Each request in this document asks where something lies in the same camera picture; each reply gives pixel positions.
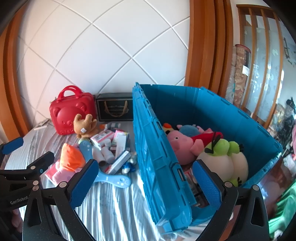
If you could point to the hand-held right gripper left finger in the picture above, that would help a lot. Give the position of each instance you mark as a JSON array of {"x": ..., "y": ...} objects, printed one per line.
[{"x": 83, "y": 183}]

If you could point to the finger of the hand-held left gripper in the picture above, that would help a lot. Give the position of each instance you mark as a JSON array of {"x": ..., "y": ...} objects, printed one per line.
[
  {"x": 13, "y": 144},
  {"x": 42, "y": 162}
]

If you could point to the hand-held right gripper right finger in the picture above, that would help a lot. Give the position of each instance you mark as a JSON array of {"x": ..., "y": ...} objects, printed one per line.
[{"x": 207, "y": 183}]

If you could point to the orange and pink plush toy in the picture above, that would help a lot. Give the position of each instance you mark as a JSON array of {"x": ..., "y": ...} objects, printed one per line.
[{"x": 71, "y": 158}]

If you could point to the light blue plastic toy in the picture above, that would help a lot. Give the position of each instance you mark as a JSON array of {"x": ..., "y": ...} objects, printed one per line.
[{"x": 115, "y": 180}]

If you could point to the long white red blue box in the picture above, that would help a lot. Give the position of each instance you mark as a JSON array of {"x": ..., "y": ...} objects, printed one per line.
[{"x": 119, "y": 162}]

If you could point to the brown bear plush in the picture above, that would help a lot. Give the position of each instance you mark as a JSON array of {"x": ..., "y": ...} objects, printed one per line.
[{"x": 84, "y": 126}]

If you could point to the blue plastic crate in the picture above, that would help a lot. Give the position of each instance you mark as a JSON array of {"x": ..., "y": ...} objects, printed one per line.
[{"x": 157, "y": 150}]

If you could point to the person's left hand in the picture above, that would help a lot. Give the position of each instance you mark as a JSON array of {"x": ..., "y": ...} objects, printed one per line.
[{"x": 16, "y": 220}]

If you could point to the white plastic bottle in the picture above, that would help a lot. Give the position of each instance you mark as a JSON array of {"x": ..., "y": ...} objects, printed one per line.
[
  {"x": 98, "y": 156},
  {"x": 111, "y": 154}
]

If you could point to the white remote control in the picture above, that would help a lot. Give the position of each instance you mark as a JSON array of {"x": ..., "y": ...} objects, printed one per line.
[{"x": 41, "y": 124}]

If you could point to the grey striped bed sheet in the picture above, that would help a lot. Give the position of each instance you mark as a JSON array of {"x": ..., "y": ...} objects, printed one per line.
[{"x": 111, "y": 208}]

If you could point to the green and white bird plush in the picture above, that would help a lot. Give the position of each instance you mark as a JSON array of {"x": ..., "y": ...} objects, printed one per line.
[{"x": 222, "y": 148}]

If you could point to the red bird plush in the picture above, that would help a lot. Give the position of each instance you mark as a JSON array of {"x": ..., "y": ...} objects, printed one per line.
[{"x": 208, "y": 138}]

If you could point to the small white capped bottle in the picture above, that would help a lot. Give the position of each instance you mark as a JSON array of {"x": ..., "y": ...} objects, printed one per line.
[{"x": 108, "y": 143}]

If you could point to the pink pig plush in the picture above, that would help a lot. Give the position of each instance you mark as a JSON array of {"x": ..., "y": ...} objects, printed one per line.
[{"x": 180, "y": 143}]

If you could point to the small blue and white toy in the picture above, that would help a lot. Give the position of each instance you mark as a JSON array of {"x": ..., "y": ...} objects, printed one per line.
[{"x": 129, "y": 168}]

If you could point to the pink and white medicine box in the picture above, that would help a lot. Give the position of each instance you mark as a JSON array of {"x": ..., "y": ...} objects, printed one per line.
[{"x": 101, "y": 137}]

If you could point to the blue plush toy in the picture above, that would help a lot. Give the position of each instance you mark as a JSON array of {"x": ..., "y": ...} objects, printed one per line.
[{"x": 189, "y": 130}]

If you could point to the red bear-face carry case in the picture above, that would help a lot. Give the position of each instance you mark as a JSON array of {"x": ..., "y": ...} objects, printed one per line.
[{"x": 67, "y": 111}]

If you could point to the white and yellow chicken plush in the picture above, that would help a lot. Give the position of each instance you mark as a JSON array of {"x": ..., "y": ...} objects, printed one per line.
[{"x": 167, "y": 128}]

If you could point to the green cloth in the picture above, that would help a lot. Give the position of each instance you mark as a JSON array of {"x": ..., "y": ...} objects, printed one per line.
[{"x": 286, "y": 208}]

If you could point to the dark hanging clothes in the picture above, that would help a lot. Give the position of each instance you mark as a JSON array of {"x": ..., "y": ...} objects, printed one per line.
[{"x": 289, "y": 111}]

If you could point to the rolled patterned carpet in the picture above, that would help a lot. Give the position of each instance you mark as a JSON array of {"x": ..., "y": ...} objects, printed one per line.
[{"x": 238, "y": 76}]

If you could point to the wooden slatted glass screen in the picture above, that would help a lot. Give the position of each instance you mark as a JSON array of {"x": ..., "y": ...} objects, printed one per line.
[{"x": 254, "y": 8}]

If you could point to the wooden wall trim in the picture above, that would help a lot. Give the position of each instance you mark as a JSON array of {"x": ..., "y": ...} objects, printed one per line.
[{"x": 11, "y": 92}]

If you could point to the wooden door frame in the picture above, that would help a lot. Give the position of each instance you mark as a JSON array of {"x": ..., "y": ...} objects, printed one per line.
[{"x": 203, "y": 46}]

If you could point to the dark branch wall decal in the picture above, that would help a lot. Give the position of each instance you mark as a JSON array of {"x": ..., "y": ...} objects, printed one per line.
[{"x": 286, "y": 49}]

